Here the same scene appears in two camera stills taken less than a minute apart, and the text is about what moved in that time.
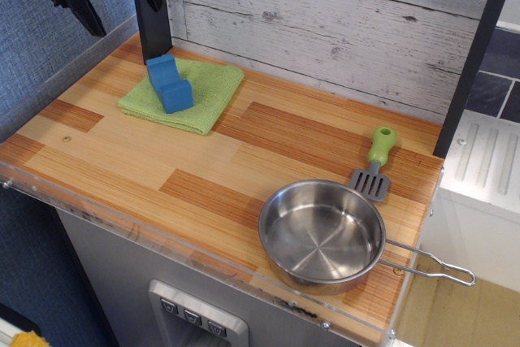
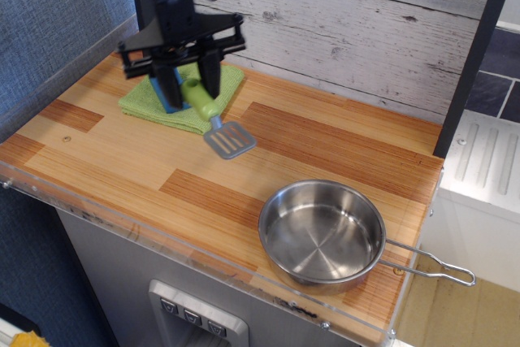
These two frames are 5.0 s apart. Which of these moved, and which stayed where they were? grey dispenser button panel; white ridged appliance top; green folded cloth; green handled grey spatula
Moved: green handled grey spatula
Stayed: green folded cloth; grey dispenser button panel; white ridged appliance top
